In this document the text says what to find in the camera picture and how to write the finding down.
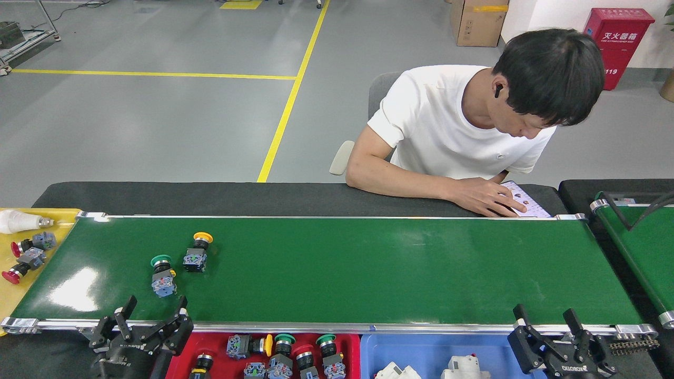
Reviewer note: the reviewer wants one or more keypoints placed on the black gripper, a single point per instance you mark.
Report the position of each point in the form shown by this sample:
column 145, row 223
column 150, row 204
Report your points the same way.
column 131, row 363
column 576, row 371

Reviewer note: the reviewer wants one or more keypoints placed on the white circuit breaker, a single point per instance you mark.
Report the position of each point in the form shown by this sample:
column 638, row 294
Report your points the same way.
column 463, row 368
column 397, row 372

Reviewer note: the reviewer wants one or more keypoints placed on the person's right forearm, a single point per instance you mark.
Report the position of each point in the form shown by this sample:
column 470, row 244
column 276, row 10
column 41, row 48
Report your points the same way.
column 400, row 184

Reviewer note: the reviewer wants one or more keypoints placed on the person's left forearm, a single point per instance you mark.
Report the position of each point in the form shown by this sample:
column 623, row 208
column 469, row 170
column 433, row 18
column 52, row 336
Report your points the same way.
column 500, row 176

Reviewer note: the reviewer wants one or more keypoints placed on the yellow tray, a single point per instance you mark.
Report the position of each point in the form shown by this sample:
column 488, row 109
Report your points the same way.
column 10, row 300

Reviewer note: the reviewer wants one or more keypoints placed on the green conveyor belt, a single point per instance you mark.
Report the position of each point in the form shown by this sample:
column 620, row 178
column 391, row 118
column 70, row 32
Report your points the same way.
column 653, row 252
column 368, row 268

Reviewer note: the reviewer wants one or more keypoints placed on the person's right hand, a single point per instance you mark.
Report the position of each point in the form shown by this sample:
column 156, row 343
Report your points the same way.
column 482, row 196

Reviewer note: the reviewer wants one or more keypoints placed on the red plastic bin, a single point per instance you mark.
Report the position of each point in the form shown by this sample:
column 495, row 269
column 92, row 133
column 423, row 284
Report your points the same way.
column 226, row 371

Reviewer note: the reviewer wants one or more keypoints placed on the blue plastic bin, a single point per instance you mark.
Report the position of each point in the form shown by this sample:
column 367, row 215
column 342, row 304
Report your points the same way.
column 421, row 350

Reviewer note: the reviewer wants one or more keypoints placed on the smartphone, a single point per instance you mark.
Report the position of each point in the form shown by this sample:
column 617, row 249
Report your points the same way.
column 534, row 208

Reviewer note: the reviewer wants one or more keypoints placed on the white light bulb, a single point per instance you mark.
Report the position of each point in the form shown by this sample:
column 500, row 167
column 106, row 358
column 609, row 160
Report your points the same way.
column 18, row 221

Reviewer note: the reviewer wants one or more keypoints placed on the person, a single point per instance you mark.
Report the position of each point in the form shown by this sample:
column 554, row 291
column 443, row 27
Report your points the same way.
column 437, row 121

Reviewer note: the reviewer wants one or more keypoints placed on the black earbud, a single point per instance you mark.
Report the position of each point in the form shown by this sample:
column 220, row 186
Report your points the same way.
column 497, row 90

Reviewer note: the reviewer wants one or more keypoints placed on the potted plant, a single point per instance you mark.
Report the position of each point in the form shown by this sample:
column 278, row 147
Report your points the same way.
column 668, row 89

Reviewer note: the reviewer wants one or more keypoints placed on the metal cart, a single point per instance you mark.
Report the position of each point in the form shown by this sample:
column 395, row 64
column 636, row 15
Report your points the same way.
column 23, row 47

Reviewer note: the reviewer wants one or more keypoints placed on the red fire extinguisher box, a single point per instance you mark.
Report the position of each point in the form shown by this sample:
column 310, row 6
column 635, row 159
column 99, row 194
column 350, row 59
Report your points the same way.
column 626, row 47

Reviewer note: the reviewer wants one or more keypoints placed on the grey office chair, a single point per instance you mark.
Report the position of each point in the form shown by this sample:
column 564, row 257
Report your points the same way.
column 379, row 92

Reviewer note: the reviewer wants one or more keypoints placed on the dark grey case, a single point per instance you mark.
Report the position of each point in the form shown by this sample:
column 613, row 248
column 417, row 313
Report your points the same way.
column 10, row 34

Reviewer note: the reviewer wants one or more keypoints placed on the cardboard box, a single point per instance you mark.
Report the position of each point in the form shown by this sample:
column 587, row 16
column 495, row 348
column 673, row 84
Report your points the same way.
column 479, row 23

